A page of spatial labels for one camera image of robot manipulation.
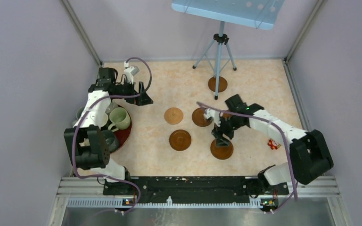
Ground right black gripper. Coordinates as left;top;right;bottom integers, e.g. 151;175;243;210
212;114;244;147

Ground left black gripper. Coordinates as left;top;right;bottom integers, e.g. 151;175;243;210
113;78;153;106

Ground dark wooden coaster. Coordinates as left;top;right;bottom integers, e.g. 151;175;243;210
210;140;234;160
192;108;212;127
222;113;232;119
208;76;228;93
169;129;192;151

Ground light wooden coaster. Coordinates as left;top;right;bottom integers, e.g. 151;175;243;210
164;107;183;125

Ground dark grey cup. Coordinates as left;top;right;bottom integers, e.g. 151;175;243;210
102;130;120;153

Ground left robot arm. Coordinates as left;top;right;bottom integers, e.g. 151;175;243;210
64;67;153;195

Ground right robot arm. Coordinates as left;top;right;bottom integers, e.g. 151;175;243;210
204;94;334;194

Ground grey ribbed cup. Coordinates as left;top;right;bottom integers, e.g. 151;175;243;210
105;100;118;114

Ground white cup dark inside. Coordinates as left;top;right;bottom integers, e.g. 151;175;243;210
98;113;109;128

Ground light green mug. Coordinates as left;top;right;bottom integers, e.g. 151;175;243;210
108;107;131;131

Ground red round tray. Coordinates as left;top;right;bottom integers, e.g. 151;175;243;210
107;105;132;150

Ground red owl figurine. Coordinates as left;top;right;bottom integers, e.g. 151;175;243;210
267;139;281;150

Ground grey green mug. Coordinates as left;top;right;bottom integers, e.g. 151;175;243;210
76;107;84;120

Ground blue music stand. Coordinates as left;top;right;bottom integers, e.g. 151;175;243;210
172;0;285;100

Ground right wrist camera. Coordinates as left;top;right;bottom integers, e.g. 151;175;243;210
203;109;223;127

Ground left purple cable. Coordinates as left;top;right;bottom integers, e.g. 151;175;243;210
72;57;153;216

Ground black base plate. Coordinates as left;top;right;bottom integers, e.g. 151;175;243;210
103;176;289;204

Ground aluminium frame rail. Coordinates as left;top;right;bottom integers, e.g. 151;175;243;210
49;176;351;226

